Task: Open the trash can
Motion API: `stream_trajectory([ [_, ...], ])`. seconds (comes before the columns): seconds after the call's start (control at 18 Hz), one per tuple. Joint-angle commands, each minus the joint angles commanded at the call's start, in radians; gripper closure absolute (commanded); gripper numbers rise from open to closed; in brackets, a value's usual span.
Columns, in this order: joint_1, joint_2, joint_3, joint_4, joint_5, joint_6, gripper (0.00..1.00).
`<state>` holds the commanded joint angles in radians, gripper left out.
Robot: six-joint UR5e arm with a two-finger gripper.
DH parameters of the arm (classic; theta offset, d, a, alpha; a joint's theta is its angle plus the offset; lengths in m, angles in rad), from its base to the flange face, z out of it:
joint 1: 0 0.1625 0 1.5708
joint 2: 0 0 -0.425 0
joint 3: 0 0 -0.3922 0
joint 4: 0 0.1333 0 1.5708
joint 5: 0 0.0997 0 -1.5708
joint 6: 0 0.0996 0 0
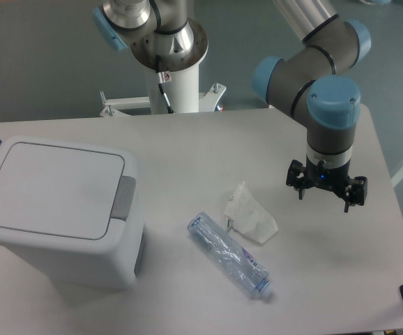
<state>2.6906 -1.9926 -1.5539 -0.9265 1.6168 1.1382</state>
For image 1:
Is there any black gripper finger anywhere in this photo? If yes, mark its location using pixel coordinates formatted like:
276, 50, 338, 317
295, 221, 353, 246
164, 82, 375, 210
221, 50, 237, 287
337, 176, 367, 213
286, 160, 312, 200

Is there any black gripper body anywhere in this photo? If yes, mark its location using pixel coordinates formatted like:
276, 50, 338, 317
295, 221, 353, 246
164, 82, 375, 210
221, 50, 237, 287
305, 149, 352, 193

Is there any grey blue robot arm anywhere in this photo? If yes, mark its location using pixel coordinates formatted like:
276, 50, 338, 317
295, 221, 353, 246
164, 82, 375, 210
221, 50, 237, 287
92, 1, 371, 207

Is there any grey trash can push button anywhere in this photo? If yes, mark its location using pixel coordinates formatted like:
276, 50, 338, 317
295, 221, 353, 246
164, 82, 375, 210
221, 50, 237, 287
110, 176, 136, 221

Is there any white plastic trash can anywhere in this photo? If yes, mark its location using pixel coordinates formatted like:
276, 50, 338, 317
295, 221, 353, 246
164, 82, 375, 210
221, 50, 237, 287
0, 135, 145, 290

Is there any crumpled white paper wrapper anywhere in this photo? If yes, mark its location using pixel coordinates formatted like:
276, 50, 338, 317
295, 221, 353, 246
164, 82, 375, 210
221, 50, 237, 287
222, 181, 279, 244

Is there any crushed clear plastic bottle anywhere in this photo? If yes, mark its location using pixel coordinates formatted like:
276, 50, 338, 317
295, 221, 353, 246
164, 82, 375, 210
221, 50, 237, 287
187, 212, 274, 300

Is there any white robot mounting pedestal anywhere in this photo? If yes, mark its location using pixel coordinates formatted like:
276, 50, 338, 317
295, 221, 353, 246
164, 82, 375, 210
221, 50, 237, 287
98, 17, 227, 118

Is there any black pedestal cable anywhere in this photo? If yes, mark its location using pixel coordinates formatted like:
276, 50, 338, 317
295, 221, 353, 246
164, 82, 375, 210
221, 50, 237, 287
153, 54, 175, 114

